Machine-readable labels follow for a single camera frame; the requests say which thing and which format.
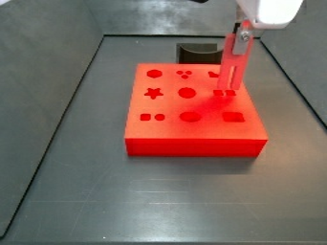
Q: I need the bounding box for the red shape-sorting block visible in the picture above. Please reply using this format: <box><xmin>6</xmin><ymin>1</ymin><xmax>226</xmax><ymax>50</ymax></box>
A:
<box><xmin>124</xmin><ymin>63</ymin><xmax>269</xmax><ymax>157</ymax></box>

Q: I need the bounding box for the black curved holder block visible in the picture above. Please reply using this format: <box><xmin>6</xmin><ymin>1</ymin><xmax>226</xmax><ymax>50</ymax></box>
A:
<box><xmin>176</xmin><ymin>43</ymin><xmax>223</xmax><ymax>64</ymax></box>

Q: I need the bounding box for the red double-square peg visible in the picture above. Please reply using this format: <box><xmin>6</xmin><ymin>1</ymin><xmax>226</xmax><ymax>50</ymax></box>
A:
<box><xmin>217</xmin><ymin>32</ymin><xmax>253</xmax><ymax>91</ymax></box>

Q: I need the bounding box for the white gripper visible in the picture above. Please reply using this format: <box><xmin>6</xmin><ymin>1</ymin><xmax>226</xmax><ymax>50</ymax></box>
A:
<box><xmin>233</xmin><ymin>0</ymin><xmax>305</xmax><ymax>55</ymax></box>

